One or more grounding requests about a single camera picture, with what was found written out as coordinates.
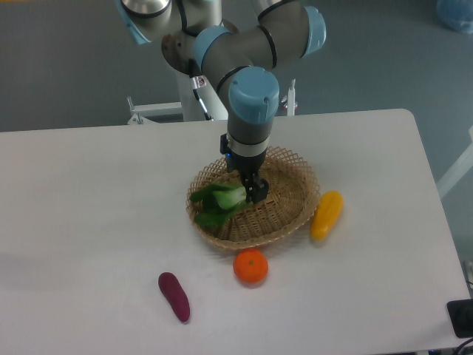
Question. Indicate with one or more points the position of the blue plastic bag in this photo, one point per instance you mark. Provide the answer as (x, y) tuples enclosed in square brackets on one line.
[(456, 14)]

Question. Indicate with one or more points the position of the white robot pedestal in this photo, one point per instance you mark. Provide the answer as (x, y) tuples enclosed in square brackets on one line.
[(198, 98)]

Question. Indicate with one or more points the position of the yellow pepper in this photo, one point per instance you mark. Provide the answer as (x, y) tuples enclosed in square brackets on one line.
[(326, 214)]

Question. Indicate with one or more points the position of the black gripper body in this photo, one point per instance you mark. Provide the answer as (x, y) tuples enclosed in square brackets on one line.
[(243, 158)]

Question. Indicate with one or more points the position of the black device at edge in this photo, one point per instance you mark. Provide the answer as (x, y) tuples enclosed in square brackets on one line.
[(460, 314)]

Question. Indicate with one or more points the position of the purple sweet potato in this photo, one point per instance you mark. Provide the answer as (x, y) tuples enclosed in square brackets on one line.
[(174, 293)]

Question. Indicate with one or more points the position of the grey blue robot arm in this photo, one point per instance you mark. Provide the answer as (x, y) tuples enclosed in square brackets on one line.
[(238, 65)]

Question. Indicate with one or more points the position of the woven wicker basket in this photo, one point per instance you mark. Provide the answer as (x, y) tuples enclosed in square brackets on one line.
[(293, 196)]

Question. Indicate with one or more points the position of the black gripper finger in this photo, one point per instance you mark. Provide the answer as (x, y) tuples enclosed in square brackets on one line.
[(260, 189), (248, 183)]

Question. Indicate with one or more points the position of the orange mandarin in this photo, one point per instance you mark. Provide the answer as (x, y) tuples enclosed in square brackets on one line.
[(250, 266)]

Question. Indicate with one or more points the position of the green bok choy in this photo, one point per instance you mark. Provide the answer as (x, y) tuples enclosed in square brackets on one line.
[(220, 202)]

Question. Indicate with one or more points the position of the white table leg frame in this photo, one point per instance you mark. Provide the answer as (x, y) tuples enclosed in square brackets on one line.
[(456, 171)]

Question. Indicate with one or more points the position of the white pedestal base frame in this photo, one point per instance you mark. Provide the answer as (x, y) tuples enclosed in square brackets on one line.
[(139, 114)]

